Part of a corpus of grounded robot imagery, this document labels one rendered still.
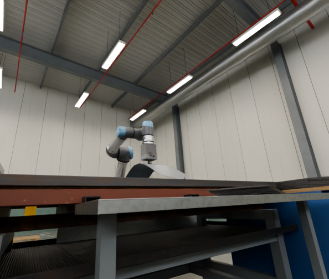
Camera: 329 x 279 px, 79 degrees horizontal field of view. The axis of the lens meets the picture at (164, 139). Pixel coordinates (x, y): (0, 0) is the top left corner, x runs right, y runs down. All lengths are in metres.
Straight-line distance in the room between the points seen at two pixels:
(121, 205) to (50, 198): 0.34
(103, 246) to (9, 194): 0.34
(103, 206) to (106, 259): 0.17
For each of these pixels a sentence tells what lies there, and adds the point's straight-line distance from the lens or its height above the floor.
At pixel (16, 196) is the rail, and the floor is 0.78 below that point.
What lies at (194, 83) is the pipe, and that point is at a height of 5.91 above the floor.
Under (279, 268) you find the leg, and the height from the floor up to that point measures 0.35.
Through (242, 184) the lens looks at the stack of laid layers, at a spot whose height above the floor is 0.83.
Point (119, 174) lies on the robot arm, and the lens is 1.85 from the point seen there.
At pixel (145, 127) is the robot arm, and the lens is 1.36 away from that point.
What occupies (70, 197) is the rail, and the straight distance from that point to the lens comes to 0.77.
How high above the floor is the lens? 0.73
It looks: 19 degrees up
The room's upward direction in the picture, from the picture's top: 3 degrees counter-clockwise
